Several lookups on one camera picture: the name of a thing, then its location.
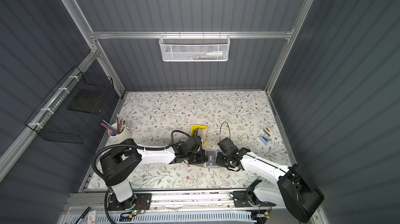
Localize black wire basket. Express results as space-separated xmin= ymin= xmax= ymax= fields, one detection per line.
xmin=25 ymin=66 xmax=114 ymax=144

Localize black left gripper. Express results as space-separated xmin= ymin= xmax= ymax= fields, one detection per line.
xmin=186 ymin=149 xmax=210 ymax=165

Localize coloured pens in cup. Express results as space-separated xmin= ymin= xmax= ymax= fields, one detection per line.
xmin=100 ymin=115 xmax=125 ymax=135

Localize pink white small clip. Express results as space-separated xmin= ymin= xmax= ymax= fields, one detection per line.
xmin=263 ymin=127 xmax=273 ymax=136

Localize white pen cup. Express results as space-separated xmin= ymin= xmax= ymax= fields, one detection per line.
xmin=107 ymin=125 xmax=132 ymax=144

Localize white tube in basket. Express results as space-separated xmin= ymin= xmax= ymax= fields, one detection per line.
xmin=206 ymin=51 xmax=228 ymax=58

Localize white wire mesh basket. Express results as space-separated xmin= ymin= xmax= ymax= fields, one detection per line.
xmin=159 ymin=35 xmax=231 ymax=62

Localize blue small clip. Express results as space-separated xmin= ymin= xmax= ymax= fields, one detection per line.
xmin=259 ymin=135 xmax=271 ymax=145

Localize black corrugated left cable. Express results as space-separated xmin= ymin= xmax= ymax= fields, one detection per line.
xmin=91 ymin=129 xmax=191 ymax=224

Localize black right camera cable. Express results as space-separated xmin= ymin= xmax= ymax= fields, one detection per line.
xmin=219 ymin=121 xmax=231 ymax=140

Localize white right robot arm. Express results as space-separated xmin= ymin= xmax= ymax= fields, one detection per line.
xmin=217 ymin=138 xmax=325 ymax=223

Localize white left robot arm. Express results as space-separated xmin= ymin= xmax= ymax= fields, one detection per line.
xmin=92 ymin=136 xmax=208 ymax=203

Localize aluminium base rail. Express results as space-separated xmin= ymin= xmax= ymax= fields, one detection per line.
xmin=61 ymin=189 xmax=285 ymax=214

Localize aluminium frame post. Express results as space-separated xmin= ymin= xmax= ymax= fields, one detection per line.
xmin=61 ymin=0 xmax=126 ymax=97

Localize white slotted cable duct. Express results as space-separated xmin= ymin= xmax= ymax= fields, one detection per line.
xmin=67 ymin=210 xmax=258 ymax=224

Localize yellow plastic tray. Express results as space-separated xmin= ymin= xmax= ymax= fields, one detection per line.
xmin=190 ymin=125 xmax=208 ymax=146

